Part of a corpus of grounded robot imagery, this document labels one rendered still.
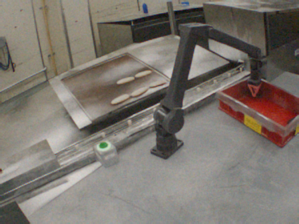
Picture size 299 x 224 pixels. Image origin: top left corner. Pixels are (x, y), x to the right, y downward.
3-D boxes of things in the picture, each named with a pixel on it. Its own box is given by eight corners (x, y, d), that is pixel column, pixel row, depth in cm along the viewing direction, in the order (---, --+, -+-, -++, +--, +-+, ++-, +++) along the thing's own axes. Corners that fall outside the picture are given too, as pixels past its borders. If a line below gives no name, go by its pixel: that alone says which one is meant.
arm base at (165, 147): (165, 160, 106) (184, 143, 114) (163, 143, 102) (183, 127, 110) (149, 153, 112) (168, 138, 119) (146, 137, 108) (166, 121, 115)
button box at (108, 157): (106, 175, 108) (99, 155, 102) (98, 166, 113) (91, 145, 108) (123, 167, 111) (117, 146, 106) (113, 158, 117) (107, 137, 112)
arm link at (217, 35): (190, 33, 104) (207, 38, 95) (193, 21, 102) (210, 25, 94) (248, 55, 127) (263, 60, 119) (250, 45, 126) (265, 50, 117)
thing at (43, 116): (91, 287, 122) (26, 217, 82) (19, 202, 195) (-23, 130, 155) (239, 145, 229) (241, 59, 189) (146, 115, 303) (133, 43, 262)
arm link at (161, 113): (155, 134, 111) (163, 140, 107) (151, 111, 106) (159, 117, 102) (175, 125, 114) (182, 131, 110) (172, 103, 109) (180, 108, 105)
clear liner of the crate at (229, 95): (281, 150, 94) (285, 131, 90) (215, 108, 133) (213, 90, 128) (312, 119, 107) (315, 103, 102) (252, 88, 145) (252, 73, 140)
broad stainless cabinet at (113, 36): (143, 99, 334) (129, 20, 284) (105, 79, 413) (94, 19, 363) (238, 59, 418) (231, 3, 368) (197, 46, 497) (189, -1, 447)
